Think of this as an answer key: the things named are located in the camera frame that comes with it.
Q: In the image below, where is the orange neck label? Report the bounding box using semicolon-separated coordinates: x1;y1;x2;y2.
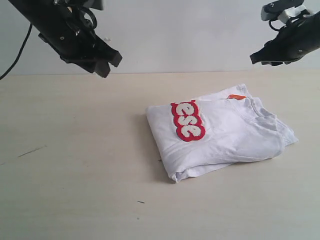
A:
227;94;246;101

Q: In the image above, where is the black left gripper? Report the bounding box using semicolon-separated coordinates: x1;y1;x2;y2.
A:
37;7;123;78

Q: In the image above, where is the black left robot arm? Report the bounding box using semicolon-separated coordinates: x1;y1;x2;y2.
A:
11;0;123;78

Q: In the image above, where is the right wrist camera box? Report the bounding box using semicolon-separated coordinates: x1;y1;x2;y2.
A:
260;0;305;22

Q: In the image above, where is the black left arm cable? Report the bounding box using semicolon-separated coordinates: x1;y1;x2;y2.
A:
0;23;33;81

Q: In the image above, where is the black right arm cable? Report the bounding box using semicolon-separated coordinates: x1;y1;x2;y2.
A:
268;16;301;32

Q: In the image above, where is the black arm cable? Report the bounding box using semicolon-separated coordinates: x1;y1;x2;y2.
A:
0;23;33;81
268;16;301;32

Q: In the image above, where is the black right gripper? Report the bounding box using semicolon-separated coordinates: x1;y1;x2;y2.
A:
249;12;320;67

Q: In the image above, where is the white t-shirt red lettering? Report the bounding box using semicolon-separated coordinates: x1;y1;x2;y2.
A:
146;84;297;183

